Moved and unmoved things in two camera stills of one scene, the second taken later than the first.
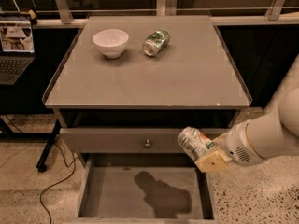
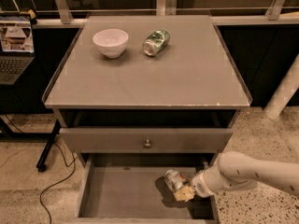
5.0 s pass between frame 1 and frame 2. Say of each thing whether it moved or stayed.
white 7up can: moved
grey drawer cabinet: stayed
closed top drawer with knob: stayed
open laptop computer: stayed
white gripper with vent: moved
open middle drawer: stayed
